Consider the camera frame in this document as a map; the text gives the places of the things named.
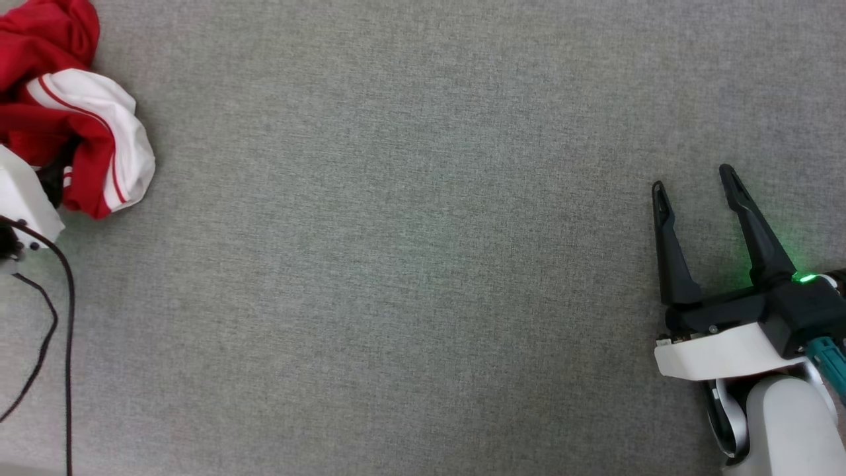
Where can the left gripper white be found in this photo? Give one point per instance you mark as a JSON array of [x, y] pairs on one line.
[[23, 195]]

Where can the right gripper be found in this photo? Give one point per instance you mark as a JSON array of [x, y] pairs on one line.
[[720, 350]]

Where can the red and white garment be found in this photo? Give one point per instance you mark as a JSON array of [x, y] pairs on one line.
[[92, 132]]

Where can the grey fabric sofa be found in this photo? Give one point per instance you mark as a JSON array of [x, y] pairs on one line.
[[396, 264]]

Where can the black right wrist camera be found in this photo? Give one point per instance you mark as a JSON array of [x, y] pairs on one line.
[[803, 311]]

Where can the teal right camera connector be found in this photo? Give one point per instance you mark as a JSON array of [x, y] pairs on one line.
[[829, 360]]

